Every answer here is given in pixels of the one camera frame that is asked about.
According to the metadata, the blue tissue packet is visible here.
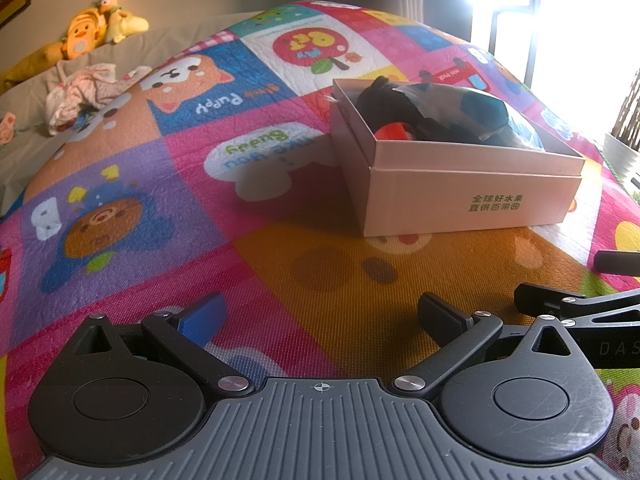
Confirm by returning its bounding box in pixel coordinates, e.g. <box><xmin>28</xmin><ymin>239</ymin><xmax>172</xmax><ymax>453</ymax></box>
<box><xmin>400</xmin><ymin>82</ymin><xmax>546</xmax><ymax>151</ymax></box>

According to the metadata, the colourful cartoon play mat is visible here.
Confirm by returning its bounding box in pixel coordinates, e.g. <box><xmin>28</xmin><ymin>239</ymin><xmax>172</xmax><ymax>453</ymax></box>
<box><xmin>0</xmin><ymin>0</ymin><xmax>640</xmax><ymax>480</ymax></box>

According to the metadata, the pale yellow small plush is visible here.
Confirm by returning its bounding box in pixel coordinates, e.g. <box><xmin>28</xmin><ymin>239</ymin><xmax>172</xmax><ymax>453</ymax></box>
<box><xmin>97</xmin><ymin>0</ymin><xmax>151</xmax><ymax>43</ymax></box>

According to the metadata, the orange yellow plush toy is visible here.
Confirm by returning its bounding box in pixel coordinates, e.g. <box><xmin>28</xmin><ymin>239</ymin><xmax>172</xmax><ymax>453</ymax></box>
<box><xmin>0</xmin><ymin>7</ymin><xmax>108</xmax><ymax>93</ymax></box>

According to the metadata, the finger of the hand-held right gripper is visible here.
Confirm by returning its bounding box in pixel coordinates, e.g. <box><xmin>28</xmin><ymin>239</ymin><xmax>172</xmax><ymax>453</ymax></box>
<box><xmin>595</xmin><ymin>250</ymin><xmax>640</xmax><ymax>277</ymax></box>
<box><xmin>515</xmin><ymin>282</ymin><xmax>640</xmax><ymax>332</ymax></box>

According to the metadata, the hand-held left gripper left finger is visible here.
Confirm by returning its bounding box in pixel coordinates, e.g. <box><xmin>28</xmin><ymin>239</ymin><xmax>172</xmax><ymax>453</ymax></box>
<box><xmin>70</xmin><ymin>292</ymin><xmax>256</xmax><ymax>400</ymax></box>

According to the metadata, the bright window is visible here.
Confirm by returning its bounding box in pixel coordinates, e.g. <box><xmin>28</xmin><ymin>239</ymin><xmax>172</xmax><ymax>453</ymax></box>
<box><xmin>470</xmin><ymin>0</ymin><xmax>640</xmax><ymax>151</ymax></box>

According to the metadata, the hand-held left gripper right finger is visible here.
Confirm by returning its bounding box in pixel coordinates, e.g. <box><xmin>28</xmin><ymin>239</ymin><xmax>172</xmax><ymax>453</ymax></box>
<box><xmin>392</xmin><ymin>292</ymin><xmax>578</xmax><ymax>401</ymax></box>

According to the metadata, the grey sofa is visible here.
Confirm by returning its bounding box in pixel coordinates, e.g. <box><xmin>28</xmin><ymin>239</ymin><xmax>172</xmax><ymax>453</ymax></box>
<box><xmin>0</xmin><ymin>25</ymin><xmax>236</xmax><ymax>216</ymax></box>

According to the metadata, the red toy figure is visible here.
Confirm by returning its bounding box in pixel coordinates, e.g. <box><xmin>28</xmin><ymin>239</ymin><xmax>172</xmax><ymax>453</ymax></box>
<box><xmin>375</xmin><ymin>122</ymin><xmax>416</xmax><ymax>141</ymax></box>

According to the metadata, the black plush toy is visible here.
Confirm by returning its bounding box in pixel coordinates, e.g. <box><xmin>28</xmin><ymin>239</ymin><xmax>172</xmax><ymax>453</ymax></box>
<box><xmin>357</xmin><ymin>76</ymin><xmax>451</xmax><ymax>136</ymax></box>

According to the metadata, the pile of pink clothes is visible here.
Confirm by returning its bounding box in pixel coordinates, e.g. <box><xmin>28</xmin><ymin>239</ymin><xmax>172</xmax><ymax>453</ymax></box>
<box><xmin>45</xmin><ymin>62</ymin><xmax>153</xmax><ymax>136</ymax></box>

